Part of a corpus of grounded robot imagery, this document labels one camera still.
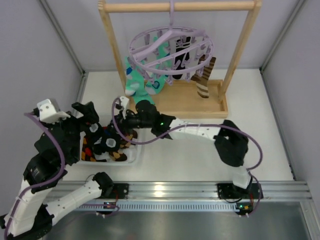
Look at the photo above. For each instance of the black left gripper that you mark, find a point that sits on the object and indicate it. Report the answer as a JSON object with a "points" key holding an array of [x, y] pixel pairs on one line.
{"points": [[81, 122]]}

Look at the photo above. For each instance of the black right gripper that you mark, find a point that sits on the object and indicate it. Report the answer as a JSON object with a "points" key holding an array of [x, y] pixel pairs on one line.
{"points": [[120, 121]]}

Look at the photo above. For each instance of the brown argyle sock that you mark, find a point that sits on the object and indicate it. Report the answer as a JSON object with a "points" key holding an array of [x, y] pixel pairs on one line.
{"points": [[119, 155]]}

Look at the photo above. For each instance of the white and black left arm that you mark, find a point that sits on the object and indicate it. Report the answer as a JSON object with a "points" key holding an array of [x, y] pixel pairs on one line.
{"points": [[30, 218]]}

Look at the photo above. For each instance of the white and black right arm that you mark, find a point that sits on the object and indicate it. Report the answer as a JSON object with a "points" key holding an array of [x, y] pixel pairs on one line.
{"points": [[231, 144]]}

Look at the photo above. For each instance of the purple round clip hanger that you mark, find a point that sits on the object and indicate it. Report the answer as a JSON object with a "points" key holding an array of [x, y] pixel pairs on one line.
{"points": [[144, 48]]}

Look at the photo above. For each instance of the orange argyle sock in basket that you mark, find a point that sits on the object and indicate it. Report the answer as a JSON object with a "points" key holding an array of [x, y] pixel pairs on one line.
{"points": [[87, 154]]}

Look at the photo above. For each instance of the white plastic basket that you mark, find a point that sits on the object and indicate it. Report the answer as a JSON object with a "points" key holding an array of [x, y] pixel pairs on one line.
{"points": [[133, 153]]}

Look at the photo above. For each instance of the mint green sock left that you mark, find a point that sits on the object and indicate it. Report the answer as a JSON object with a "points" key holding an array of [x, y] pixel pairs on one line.
{"points": [[135, 83]]}

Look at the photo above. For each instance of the mint green sock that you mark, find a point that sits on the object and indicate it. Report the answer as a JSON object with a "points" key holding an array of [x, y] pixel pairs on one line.
{"points": [[135, 83], [159, 80]]}

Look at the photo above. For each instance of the mint green sock right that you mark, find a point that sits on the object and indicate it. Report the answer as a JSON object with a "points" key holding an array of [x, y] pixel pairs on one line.
{"points": [[159, 80]]}

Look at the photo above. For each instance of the wooden hanging rack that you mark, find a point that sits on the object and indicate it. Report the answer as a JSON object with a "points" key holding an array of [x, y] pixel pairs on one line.
{"points": [[181, 98]]}

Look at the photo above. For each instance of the brown striped sock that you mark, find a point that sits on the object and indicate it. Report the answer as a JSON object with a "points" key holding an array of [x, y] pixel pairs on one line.
{"points": [[202, 81]]}

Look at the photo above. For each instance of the black white striped sock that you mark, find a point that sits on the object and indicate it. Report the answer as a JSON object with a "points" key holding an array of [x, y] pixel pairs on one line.
{"points": [[180, 45]]}

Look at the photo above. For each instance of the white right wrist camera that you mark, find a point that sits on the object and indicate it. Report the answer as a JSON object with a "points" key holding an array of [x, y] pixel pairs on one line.
{"points": [[125, 104]]}

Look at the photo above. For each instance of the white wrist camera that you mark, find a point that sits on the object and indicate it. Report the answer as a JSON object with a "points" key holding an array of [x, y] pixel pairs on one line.
{"points": [[125, 104], [48, 111]]}

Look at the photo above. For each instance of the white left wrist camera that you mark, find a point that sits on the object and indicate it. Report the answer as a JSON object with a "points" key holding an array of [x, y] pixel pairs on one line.
{"points": [[48, 111]]}

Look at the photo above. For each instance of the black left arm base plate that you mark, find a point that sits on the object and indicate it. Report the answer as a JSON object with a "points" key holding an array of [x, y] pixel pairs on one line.
{"points": [[118, 191]]}

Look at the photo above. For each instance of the grey slotted cable duct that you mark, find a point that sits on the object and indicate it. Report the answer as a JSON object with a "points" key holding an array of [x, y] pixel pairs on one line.
{"points": [[177, 206]]}

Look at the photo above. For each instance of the aluminium mounting rail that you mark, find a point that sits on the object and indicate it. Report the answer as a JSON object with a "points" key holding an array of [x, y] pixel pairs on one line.
{"points": [[287, 191]]}

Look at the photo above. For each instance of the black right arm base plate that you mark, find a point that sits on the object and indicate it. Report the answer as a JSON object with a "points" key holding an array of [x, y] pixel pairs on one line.
{"points": [[233, 194]]}

